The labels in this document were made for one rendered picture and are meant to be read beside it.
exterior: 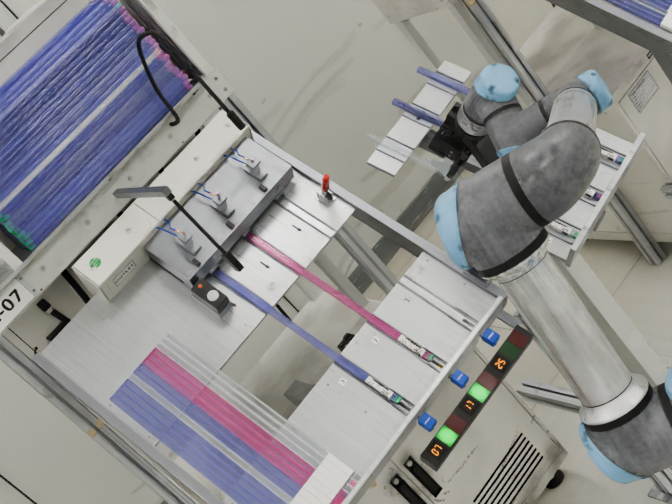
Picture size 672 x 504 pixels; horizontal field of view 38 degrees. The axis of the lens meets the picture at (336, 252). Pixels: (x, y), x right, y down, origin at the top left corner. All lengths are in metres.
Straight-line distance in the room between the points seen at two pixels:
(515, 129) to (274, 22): 2.34
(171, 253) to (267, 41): 2.00
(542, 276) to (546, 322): 0.07
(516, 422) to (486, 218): 1.21
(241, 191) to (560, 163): 0.93
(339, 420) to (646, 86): 1.33
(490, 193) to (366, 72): 2.83
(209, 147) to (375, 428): 0.72
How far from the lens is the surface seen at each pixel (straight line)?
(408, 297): 2.03
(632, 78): 2.74
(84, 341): 2.11
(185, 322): 2.06
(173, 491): 2.30
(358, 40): 4.16
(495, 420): 2.46
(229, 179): 2.13
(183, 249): 2.07
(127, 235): 2.09
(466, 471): 2.44
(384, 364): 1.97
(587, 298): 2.34
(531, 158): 1.35
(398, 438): 1.91
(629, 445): 1.52
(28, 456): 3.71
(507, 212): 1.36
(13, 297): 2.09
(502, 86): 1.77
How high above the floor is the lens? 1.76
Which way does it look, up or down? 22 degrees down
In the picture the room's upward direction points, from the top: 42 degrees counter-clockwise
